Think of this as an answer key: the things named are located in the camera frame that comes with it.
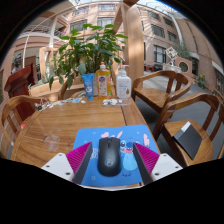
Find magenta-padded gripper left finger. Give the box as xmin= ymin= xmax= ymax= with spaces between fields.
xmin=41 ymin=141 xmax=94 ymax=185

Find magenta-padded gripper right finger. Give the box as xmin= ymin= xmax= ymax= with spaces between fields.
xmin=132 ymin=142 xmax=184 ymax=186

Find black computer mouse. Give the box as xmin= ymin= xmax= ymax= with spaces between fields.
xmin=97 ymin=137 xmax=122 ymax=177

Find blue cartoon print mouse pad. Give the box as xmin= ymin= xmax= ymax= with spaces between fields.
xmin=72 ymin=124 xmax=160 ymax=188

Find black flat box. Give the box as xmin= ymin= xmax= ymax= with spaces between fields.
xmin=172 ymin=121 xmax=204 ymax=161

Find wooden armchair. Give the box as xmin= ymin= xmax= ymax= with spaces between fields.
xmin=152 ymin=92 xmax=224 ymax=168
xmin=57 ymin=83 xmax=85 ymax=101
xmin=131 ymin=69 xmax=195 ymax=115
xmin=0 ymin=94 xmax=52 ymax=158

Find white earphones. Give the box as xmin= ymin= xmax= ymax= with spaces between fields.
xmin=102 ymin=97 xmax=123 ymax=107

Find blue tube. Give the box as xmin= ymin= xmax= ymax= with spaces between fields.
xmin=81 ymin=73 xmax=95 ymax=101

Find white pump bottle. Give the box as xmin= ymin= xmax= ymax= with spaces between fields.
xmin=115 ymin=64 xmax=133 ymax=100

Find yellow liquid soap bottle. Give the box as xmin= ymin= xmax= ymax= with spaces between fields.
xmin=95 ymin=61 xmax=113 ymax=100

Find dark red wooden podium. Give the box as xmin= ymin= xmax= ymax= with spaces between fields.
xmin=3 ymin=63 xmax=36 ymax=118

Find white geometric sculpture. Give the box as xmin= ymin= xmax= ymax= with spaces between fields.
xmin=165 ymin=46 xmax=180 ymax=66

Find green plant in white pot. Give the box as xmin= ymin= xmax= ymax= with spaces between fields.
xmin=48 ymin=23 xmax=129 ymax=98

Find dark bust statue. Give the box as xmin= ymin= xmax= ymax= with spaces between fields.
xmin=11 ymin=53 xmax=24 ymax=75

